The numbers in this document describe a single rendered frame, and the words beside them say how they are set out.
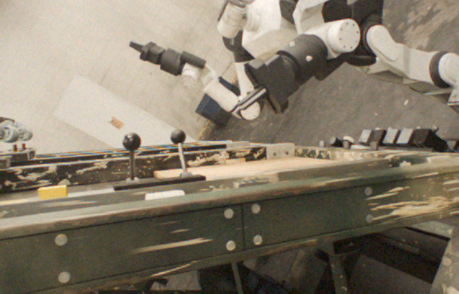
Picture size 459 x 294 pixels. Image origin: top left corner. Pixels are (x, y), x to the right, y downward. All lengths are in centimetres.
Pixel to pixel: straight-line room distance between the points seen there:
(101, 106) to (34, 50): 184
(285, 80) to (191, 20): 572
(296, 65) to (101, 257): 50
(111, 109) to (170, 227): 432
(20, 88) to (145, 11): 220
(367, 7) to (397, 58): 20
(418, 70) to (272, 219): 107
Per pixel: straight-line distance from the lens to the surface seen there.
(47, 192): 81
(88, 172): 129
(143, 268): 59
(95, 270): 58
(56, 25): 635
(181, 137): 88
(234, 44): 143
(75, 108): 488
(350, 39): 83
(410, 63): 155
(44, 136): 638
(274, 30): 115
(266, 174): 90
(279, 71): 76
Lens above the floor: 162
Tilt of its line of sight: 19 degrees down
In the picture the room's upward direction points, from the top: 59 degrees counter-clockwise
